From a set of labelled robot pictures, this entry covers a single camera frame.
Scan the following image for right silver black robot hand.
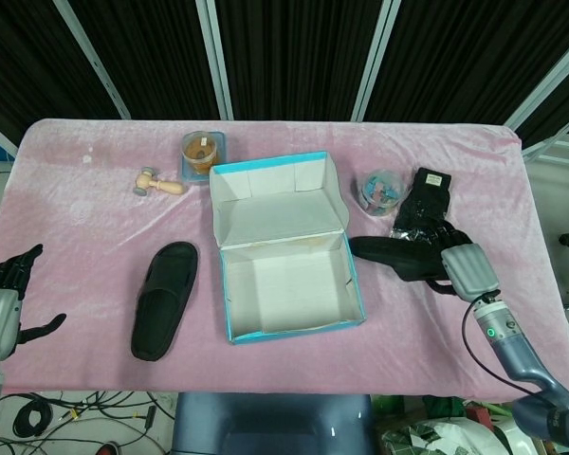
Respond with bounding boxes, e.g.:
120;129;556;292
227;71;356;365
427;222;502;302

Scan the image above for black slipper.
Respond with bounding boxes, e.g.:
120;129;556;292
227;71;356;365
130;241;200;364
349;235;450;284

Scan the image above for blue cardboard shoe box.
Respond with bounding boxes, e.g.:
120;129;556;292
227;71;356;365
208;150;367;346

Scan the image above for black socks in plastic pack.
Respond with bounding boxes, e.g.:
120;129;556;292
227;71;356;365
391;166;454;243

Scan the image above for clear jar with coloured pieces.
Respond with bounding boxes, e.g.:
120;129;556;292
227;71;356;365
359;170;406;217

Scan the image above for pink velvet tablecloth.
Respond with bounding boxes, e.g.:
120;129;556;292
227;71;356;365
0;118;569;399

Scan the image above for green and white bags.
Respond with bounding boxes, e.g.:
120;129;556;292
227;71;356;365
376;395;509;455

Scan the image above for wooden toy hammer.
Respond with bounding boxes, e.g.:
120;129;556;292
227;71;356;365
132;167;189;197

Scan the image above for dark blue robot torso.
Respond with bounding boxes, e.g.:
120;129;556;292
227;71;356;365
173;391;376;455

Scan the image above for clear jar with orange contents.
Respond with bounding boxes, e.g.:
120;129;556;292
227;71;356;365
179;131;219;175

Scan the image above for clear container with blue lid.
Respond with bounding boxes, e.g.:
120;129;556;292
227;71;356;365
178;131;229;185

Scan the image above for black curtain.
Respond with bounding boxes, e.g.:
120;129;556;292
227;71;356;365
0;0;569;153

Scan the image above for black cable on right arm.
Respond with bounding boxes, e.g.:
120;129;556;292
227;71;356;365
461;302;541;394

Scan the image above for black floor cables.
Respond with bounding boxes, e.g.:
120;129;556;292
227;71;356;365
0;391;174;455

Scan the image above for white frame rail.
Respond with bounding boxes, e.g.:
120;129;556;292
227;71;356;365
521;134;569;163

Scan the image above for white frame post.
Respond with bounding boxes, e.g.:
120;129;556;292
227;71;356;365
193;0;234;120
54;0;133;120
349;0;403;121
504;41;569;132

